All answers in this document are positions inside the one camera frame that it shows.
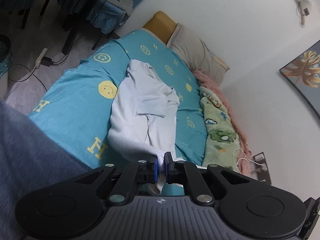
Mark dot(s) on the white power strip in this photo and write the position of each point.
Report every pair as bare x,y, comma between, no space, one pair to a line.
40,57

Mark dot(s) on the pink fluffy blanket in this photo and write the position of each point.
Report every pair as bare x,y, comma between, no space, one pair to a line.
245,154

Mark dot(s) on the grey pillow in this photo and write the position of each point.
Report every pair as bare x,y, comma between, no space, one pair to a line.
194,52

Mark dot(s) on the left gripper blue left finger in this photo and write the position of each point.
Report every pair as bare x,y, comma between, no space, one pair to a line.
153,170

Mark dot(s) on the black desk leg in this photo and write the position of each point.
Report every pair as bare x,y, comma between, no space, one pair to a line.
78,22

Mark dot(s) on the white polo shirt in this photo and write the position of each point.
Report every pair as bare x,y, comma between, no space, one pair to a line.
143,118

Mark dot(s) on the leaf painting in black frame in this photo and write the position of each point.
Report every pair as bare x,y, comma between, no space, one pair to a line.
303,74

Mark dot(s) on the mustard yellow headboard cushion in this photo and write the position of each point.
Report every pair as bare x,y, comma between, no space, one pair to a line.
162,26

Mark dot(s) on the teal smiley bed sheet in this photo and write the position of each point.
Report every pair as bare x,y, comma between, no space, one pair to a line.
76,110

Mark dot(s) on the dark wall outlet panel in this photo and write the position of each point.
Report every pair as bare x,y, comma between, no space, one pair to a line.
261,168

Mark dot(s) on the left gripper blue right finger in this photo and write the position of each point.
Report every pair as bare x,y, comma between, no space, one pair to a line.
169,168

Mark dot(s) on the green cartoon fleece blanket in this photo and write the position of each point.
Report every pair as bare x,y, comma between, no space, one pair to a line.
222,143

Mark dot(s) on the black charger plug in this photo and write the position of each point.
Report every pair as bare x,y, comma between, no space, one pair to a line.
46,61

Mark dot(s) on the blue covered chair right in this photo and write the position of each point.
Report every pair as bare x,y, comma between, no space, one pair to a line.
108,15

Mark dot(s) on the person's blue jeans leg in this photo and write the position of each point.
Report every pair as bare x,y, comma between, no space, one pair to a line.
29,161

